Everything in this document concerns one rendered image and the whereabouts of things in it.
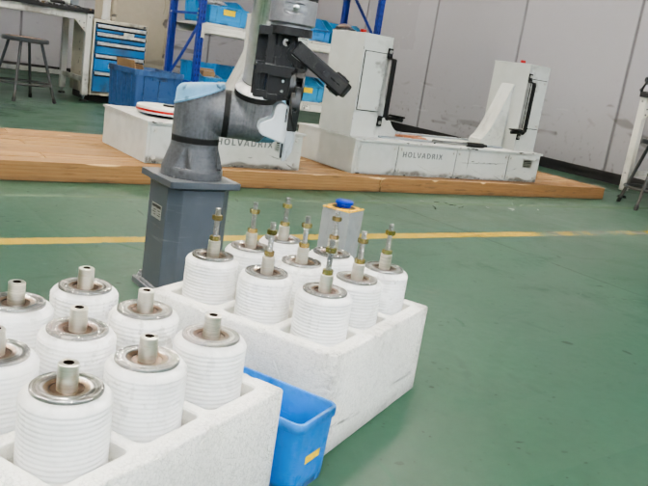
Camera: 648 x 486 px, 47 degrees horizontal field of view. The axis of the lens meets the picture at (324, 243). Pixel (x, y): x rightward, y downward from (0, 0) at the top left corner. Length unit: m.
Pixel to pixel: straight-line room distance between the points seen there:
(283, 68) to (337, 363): 0.47
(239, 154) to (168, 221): 1.77
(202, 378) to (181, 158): 0.94
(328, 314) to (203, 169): 0.71
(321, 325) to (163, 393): 0.41
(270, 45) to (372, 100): 2.82
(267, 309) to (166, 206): 0.62
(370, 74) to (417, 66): 4.52
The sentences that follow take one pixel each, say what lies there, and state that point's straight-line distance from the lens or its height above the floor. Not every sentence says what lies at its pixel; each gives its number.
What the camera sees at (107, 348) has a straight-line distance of 0.97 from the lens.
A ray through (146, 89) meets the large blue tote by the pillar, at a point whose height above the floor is 0.23.
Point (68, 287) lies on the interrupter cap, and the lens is 1.13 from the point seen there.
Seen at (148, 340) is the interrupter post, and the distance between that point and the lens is 0.90.
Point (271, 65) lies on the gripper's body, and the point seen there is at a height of 0.60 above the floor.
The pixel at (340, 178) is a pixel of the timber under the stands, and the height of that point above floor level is 0.06.
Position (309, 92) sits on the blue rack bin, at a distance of 6.92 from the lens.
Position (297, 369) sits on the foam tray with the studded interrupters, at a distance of 1.22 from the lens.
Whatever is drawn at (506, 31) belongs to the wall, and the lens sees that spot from 7.69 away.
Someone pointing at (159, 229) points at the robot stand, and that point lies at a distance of 1.86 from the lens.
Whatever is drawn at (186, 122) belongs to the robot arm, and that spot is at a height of 0.43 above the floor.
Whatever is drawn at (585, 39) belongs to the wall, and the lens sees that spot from 7.11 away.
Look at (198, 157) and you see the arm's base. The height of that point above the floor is 0.36.
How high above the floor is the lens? 0.62
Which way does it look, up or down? 13 degrees down
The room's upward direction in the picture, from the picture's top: 9 degrees clockwise
